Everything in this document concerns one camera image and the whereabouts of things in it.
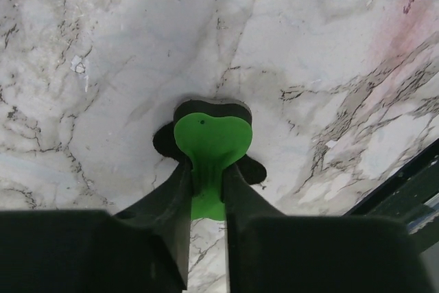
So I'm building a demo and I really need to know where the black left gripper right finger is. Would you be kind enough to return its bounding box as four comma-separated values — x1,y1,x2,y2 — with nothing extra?
223,165,434,292

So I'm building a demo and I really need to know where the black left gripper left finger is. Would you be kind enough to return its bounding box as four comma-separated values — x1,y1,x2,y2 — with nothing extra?
1,162,191,292

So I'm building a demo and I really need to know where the green black whiteboard eraser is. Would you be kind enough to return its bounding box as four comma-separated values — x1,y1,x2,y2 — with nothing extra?
152,97,267,221

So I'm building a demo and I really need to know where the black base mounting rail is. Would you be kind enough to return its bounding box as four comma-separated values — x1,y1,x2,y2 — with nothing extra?
346,141,438,253

